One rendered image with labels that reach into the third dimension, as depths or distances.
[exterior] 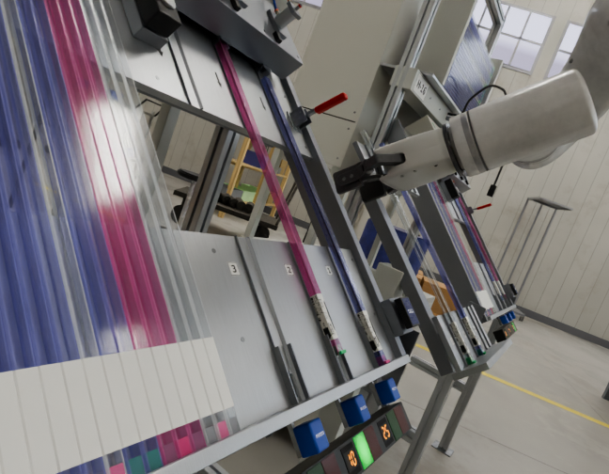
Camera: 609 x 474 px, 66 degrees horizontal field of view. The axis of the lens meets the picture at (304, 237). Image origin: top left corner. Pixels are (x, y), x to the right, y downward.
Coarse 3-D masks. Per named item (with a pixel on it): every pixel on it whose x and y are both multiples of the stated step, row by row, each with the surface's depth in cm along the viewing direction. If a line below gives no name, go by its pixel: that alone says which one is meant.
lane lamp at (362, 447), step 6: (354, 438) 56; (360, 438) 57; (360, 444) 56; (366, 444) 57; (360, 450) 56; (366, 450) 57; (360, 456) 55; (366, 456) 56; (366, 462) 56; (372, 462) 57
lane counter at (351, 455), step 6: (348, 444) 54; (342, 450) 53; (348, 450) 54; (354, 450) 55; (348, 456) 53; (354, 456) 54; (348, 462) 53; (354, 462) 54; (348, 468) 52; (354, 468) 53; (360, 468) 54
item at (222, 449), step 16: (384, 368) 64; (352, 384) 55; (320, 400) 48; (272, 416) 42; (288, 416) 43; (304, 416) 45; (240, 432) 37; (256, 432) 38; (272, 432) 40; (208, 448) 34; (224, 448) 35; (240, 448) 36; (176, 464) 31; (192, 464) 32; (208, 464) 33
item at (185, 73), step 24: (120, 0) 55; (120, 24) 53; (192, 24) 68; (144, 48) 55; (168, 48) 60; (192, 48) 65; (144, 72) 53; (168, 72) 57; (192, 72) 62; (216, 72) 68; (240, 72) 75; (168, 96) 55; (192, 96) 59; (216, 96) 64; (264, 96) 79; (216, 120) 63; (240, 120) 67; (264, 120) 74; (288, 120) 83; (264, 144) 82
